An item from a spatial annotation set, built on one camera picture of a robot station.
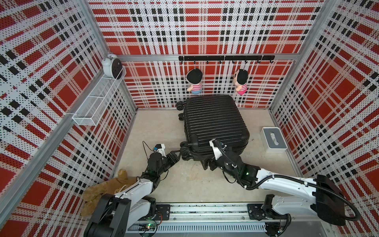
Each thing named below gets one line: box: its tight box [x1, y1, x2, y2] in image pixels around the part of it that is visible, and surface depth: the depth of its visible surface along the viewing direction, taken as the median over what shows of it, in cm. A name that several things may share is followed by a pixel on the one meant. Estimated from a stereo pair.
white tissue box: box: [259, 126, 288, 154], surface depth 98 cm
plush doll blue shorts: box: [186, 68, 203, 95], surface depth 97 cm
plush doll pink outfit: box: [232, 69, 249, 96], surface depth 97 cm
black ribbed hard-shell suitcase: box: [176, 95, 250, 161], surface depth 86 cm
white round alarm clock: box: [101, 53, 123, 80], surface depth 80 cm
